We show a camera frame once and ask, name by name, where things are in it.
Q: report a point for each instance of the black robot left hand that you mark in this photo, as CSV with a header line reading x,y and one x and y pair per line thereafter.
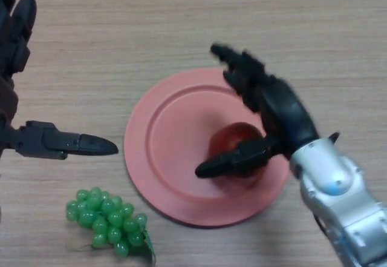
x,y
12,52

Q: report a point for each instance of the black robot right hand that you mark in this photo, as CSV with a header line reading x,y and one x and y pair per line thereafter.
x,y
284,109

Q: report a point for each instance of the red apple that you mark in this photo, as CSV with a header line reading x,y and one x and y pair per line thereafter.
x,y
229,137

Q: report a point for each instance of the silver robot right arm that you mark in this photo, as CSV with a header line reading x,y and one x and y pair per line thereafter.
x,y
341,197

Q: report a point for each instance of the pink round plate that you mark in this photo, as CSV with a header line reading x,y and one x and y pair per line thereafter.
x,y
172,152

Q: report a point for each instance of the green grape bunch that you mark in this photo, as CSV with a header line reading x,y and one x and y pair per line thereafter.
x,y
106,221

